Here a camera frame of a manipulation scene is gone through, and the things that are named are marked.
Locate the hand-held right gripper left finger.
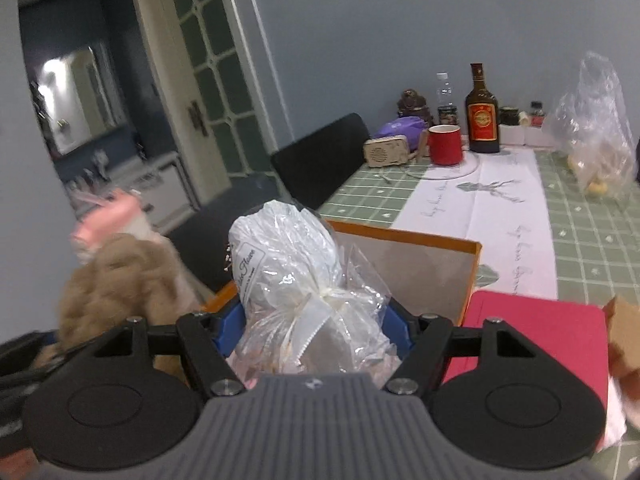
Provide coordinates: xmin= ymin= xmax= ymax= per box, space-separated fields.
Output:
xmin=92 ymin=302 xmax=247 ymax=399

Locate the clear plastic bottle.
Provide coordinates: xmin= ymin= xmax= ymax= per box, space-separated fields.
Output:
xmin=436 ymin=72 xmax=458 ymax=126

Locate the white tray box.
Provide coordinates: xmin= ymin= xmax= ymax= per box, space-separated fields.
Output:
xmin=499 ymin=122 xmax=556 ymax=148

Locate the brown plush toy pink dress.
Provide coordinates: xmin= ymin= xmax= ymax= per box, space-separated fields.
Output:
xmin=59 ymin=189 xmax=206 ymax=376

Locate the pink white cloth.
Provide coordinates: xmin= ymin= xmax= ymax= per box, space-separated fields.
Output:
xmin=597 ymin=375 xmax=640 ymax=453

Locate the brown figurine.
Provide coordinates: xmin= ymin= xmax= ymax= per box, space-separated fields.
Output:
xmin=397 ymin=89 xmax=433 ymax=126

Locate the purple bag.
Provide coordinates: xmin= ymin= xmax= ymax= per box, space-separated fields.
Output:
xmin=372 ymin=116 xmax=426 ymax=153

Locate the pink box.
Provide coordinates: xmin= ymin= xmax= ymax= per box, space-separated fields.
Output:
xmin=442 ymin=290 xmax=613 ymax=401

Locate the small wooden box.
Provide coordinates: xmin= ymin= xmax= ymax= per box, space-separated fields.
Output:
xmin=362 ymin=135 xmax=431 ymax=167

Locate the white cabinet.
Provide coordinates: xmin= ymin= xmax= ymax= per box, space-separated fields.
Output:
xmin=60 ymin=152 xmax=197 ymax=233

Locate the red mug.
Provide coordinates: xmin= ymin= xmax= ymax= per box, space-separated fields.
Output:
xmin=426 ymin=125 xmax=463 ymax=167

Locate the plastic-wrapped white soft item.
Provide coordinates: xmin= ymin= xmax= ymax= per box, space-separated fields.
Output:
xmin=227 ymin=200 xmax=406 ymax=376

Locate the black chair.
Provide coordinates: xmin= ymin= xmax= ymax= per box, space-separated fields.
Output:
xmin=270 ymin=112 xmax=371 ymax=211
xmin=165 ymin=195 xmax=301 ymax=293

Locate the orange-rimmed white box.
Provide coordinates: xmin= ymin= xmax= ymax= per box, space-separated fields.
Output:
xmin=202 ymin=220 xmax=483 ymax=331

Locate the white door with glass panes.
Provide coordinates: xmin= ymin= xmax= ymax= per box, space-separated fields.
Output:
xmin=130 ymin=0 xmax=296 ymax=211

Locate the clear plastic bag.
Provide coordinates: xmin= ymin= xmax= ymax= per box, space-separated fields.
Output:
xmin=542 ymin=51 xmax=638 ymax=201

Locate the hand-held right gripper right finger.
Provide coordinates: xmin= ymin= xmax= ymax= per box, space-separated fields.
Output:
xmin=384 ymin=297 xmax=538 ymax=400

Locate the white table runner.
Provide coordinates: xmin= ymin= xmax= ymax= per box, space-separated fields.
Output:
xmin=395 ymin=147 xmax=558 ymax=301

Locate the brown liquor bottle red label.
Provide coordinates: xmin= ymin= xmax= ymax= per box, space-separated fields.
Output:
xmin=465 ymin=62 xmax=501 ymax=154

